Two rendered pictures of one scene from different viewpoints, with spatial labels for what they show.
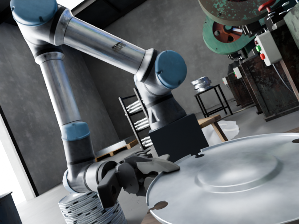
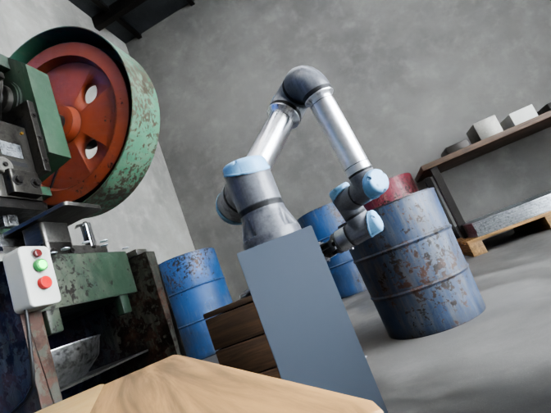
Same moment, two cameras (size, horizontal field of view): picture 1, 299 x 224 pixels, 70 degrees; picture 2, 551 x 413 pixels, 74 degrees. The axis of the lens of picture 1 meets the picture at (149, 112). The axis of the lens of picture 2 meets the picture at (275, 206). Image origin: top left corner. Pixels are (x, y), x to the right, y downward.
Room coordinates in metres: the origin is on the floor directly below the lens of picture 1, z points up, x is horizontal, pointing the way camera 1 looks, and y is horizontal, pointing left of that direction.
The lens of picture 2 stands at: (1.75, -0.09, 0.36)
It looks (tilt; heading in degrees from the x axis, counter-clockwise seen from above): 11 degrees up; 175
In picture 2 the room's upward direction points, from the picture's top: 21 degrees counter-clockwise
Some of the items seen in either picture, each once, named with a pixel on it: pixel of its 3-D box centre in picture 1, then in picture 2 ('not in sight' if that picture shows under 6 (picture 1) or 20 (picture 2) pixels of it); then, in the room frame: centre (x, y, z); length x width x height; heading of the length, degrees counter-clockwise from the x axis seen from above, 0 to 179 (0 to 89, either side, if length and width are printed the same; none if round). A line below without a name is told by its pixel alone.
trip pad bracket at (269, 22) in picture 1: (280, 30); not in sight; (0.97, -0.70, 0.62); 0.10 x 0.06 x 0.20; 162
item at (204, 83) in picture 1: (209, 98); not in sight; (3.71, -1.04, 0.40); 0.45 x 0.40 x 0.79; 174
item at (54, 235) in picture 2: not in sight; (57, 238); (0.66, -0.65, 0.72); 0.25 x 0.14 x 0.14; 72
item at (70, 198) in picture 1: (84, 189); not in sight; (1.23, 0.52, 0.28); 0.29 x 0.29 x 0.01
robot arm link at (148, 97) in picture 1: (152, 84); (250, 183); (0.85, -0.06, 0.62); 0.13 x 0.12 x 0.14; 21
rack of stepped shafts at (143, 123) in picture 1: (149, 120); not in sight; (3.10, 0.06, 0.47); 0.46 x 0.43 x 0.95; 52
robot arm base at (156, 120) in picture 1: (163, 111); (267, 224); (0.85, -0.05, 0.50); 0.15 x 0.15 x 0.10
